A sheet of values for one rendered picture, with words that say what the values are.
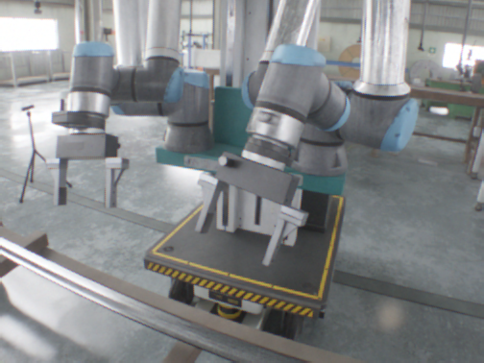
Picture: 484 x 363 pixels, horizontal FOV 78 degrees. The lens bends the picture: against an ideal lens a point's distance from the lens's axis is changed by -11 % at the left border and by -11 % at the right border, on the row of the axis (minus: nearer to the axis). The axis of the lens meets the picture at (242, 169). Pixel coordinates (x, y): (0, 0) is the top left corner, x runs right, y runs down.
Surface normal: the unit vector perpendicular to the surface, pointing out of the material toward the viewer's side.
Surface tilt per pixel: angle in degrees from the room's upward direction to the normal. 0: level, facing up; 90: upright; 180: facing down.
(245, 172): 66
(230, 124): 90
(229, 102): 90
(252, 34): 90
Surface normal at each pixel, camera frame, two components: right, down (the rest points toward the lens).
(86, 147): -0.21, -0.07
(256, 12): -0.35, 0.32
